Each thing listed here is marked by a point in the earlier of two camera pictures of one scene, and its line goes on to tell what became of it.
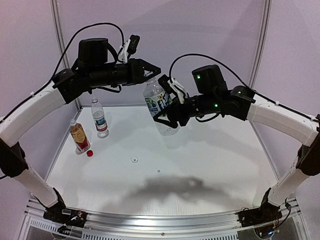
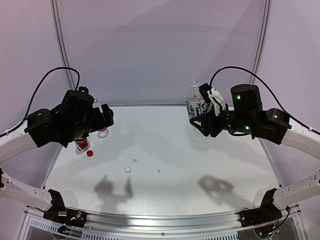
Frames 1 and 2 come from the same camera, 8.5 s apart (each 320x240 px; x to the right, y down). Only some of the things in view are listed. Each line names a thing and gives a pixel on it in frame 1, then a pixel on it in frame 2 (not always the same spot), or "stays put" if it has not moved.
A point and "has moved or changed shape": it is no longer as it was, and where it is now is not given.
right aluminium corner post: x=265 y=20 stays put
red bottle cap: x=89 y=153 stays put
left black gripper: x=135 y=71 -> x=107 y=116
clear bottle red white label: x=99 y=118 stays put
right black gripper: x=178 y=107 -> x=213 y=124
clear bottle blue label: x=157 y=99 has moved or changed shape
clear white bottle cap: x=135 y=160 stays put
